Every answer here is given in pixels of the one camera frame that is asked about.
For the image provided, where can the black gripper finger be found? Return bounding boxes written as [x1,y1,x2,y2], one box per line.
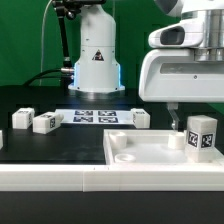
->
[167,102,179,130]

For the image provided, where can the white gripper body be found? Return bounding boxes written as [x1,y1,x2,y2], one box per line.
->
[139,49,224,103]

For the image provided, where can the black camera stand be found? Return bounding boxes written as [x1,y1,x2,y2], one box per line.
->
[52,0,106,86]

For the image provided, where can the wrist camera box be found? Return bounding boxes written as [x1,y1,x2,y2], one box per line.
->
[148,19,204,48]

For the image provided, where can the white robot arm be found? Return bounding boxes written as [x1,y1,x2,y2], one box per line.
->
[69,0,224,113]

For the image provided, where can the sheet with AprilTags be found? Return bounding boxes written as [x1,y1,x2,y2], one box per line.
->
[55,109,133,125]

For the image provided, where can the grey cable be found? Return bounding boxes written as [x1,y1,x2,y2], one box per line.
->
[38,0,54,86]

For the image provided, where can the white L-shaped obstacle wall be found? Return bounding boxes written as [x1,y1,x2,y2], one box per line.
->
[0,132,224,193]

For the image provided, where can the black cables at base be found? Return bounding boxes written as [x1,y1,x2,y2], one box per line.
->
[23,68,74,87]

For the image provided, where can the white square tabletop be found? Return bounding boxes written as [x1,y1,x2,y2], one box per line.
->
[102,128,224,166]

